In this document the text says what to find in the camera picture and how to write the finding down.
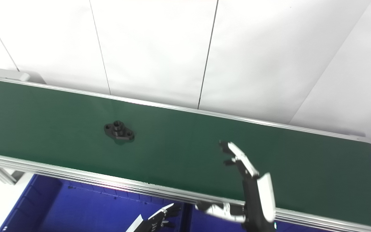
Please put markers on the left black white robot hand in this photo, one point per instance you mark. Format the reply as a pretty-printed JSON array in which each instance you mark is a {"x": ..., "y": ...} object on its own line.
[{"x": 155, "y": 222}]

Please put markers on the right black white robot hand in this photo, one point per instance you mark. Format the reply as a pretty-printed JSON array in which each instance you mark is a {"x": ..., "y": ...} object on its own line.
[{"x": 256, "y": 199}]

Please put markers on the black flanged metal part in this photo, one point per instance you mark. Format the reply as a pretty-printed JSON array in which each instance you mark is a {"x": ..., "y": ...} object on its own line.
[{"x": 118, "y": 131}]

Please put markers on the green conveyor belt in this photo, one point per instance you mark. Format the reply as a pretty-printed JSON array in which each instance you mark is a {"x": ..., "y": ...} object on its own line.
[
  {"x": 76, "y": 175},
  {"x": 185, "y": 151}
]

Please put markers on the aluminium conveyor support leg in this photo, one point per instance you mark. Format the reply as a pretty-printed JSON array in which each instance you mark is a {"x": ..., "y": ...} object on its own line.
[{"x": 2, "y": 175}]

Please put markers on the grey conveyor end cover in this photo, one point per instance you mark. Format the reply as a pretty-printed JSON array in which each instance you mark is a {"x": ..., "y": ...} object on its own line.
[{"x": 10, "y": 75}]

